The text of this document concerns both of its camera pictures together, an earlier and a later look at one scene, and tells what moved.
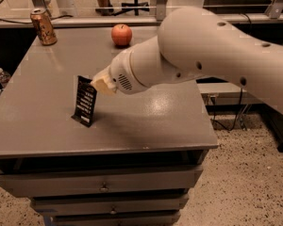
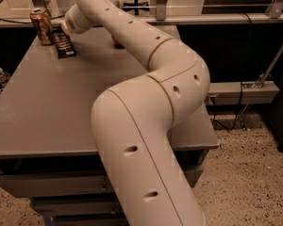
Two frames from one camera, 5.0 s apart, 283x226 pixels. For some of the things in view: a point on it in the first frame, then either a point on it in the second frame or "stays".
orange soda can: [43, 26] stays
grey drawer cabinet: [140, 162] stays
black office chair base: [134, 4] stays
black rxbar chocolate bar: [85, 101] to [63, 44]
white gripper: [121, 73] to [74, 24]
